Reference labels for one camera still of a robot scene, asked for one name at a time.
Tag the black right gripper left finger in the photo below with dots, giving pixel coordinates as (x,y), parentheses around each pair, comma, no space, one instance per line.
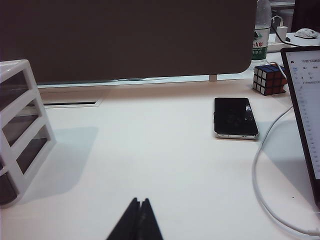
(127,225)

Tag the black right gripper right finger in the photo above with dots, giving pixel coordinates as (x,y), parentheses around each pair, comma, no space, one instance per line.
(148,225)

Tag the white plastic drawer cabinet frame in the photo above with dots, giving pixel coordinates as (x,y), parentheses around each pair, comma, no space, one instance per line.
(32,93)

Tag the black smartphone silver edge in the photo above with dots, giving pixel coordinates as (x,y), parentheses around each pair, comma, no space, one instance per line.
(235,115)

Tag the Rubik's cube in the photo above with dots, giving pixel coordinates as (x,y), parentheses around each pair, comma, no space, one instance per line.
(261,80)

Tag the brown desk partition panel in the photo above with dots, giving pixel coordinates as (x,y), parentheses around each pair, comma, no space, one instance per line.
(125,37)

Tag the tablet with lit screen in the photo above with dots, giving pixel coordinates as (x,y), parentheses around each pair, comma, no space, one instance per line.
(307,112)

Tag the white power strip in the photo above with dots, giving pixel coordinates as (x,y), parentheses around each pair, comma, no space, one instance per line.
(272,46)

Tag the water bottle green label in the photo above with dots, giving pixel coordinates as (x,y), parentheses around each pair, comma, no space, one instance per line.
(261,37)

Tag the white charger plug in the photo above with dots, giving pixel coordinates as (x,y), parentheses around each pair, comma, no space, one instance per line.
(282,31)

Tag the white computer mouse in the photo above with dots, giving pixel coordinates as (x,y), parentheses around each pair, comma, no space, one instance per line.
(305,33)

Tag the black monitor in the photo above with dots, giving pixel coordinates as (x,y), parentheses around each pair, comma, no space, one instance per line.
(305,15)

